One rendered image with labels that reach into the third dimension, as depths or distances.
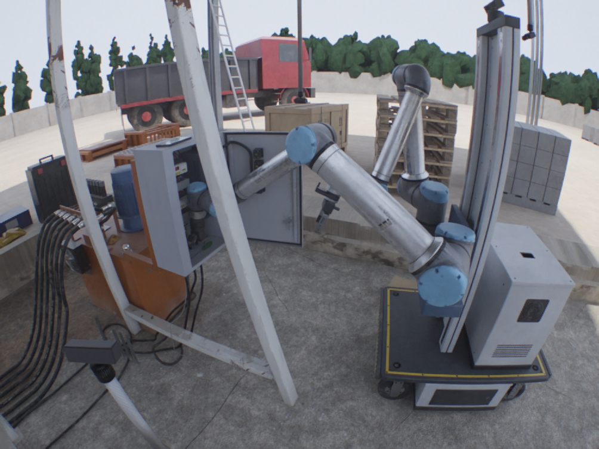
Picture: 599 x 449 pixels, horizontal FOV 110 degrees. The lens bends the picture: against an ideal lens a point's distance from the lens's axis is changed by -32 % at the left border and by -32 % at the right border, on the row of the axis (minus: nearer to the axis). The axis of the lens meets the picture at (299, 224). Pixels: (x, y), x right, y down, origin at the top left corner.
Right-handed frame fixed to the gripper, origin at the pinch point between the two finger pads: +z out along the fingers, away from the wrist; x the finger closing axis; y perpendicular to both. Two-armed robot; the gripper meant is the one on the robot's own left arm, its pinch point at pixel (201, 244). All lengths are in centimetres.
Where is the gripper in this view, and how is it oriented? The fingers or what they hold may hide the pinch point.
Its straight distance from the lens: 168.2
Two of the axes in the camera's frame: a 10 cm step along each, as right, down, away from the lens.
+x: 8.8, 3.8, -2.9
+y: -4.5, 4.6, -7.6
